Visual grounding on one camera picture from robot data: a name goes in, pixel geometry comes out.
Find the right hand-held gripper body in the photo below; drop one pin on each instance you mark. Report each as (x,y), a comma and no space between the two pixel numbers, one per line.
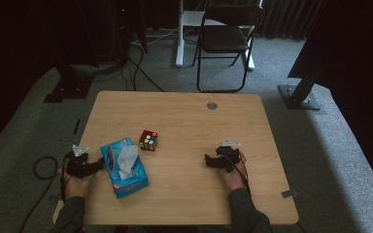
(229,158)

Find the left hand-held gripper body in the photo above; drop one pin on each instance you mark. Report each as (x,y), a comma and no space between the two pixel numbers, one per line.
(77,165)

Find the blue tissue pack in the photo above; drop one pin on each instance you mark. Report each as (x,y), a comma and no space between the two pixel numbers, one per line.
(110,157)

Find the white tissue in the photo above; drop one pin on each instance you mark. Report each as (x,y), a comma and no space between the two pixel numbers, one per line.
(127,160)

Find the colourful puzzle cube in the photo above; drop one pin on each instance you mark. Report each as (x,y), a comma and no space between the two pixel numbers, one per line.
(148,140)

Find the person's left hand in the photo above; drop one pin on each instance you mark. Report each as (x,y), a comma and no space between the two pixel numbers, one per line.
(74,186)

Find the person's right hand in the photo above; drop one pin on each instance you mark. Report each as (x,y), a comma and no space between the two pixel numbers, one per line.
(234,179)

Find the black tape strip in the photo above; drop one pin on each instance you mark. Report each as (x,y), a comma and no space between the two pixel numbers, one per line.
(76,126)

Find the grey round table grommet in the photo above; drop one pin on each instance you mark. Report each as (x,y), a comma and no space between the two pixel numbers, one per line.
(211,106)

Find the grey tape piece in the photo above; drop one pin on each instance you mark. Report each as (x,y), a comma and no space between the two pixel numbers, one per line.
(289,193)

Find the black stand with square base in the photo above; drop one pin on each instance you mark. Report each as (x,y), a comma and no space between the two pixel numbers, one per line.
(69,87)

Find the black stand with grey base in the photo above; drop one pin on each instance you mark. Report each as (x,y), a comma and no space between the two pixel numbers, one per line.
(299,97)

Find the black folding chair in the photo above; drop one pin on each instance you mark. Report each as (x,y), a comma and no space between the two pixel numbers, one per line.
(221,37)

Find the dark curtain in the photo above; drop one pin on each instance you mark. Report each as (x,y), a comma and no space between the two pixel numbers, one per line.
(285,19)

